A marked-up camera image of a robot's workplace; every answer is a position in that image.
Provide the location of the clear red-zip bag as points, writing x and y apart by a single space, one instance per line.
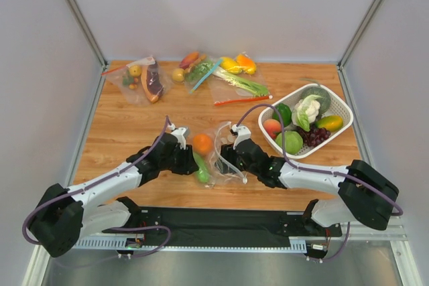
131 87
224 93

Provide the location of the light green fake guava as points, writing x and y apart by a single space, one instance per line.
293 142

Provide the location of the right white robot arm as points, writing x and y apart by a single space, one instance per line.
360 192

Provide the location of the clear blue-zip bag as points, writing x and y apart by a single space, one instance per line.
191 88

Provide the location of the fake yellow bell pepper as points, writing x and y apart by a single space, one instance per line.
230 65

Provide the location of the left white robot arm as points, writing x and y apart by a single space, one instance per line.
65 215

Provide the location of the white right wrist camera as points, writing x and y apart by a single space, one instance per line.
241 132

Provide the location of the clear white-zip bag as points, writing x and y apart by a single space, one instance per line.
221 171

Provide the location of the fake green onion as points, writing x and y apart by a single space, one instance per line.
255 88

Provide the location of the clear red-zip bag centre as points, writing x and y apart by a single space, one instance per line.
224 93

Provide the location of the fake yellow apple in bag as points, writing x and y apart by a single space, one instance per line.
135 70

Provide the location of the white plastic basket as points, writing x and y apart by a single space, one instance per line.
337 107

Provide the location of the green fake melon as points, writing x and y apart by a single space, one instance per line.
324 97

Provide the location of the fake red mango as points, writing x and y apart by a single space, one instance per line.
189 59

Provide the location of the grey slotted cable duct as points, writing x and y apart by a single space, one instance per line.
124 243

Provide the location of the left aluminium frame post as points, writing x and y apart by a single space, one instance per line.
88 34

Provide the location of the fake green leafy vegetable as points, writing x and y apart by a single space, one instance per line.
198 71

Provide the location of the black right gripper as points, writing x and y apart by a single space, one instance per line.
230 157

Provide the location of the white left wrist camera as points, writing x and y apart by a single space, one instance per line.
181 133

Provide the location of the green fake bell pepper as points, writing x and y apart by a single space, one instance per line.
285 114

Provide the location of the fake purple sweet potato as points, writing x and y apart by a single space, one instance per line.
150 79

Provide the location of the clear red-zip bag left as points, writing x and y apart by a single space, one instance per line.
131 87

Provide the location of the fake orange bell pepper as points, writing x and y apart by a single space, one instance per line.
246 64

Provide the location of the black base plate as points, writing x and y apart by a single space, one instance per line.
230 227

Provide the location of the aluminium frame post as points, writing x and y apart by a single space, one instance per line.
88 34
359 33

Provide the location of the fake peach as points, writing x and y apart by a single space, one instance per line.
272 127

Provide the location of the fake cabbage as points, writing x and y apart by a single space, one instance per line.
306 111

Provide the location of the right aluminium frame post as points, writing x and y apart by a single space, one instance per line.
359 33

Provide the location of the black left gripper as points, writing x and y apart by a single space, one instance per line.
184 159

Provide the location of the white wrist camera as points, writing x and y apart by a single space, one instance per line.
241 132
181 133

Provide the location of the yellow green fake mango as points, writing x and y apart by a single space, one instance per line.
331 123

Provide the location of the dark red fake grapes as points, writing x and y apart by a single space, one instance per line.
315 136

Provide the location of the green fake bitter gourd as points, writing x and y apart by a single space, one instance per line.
202 174

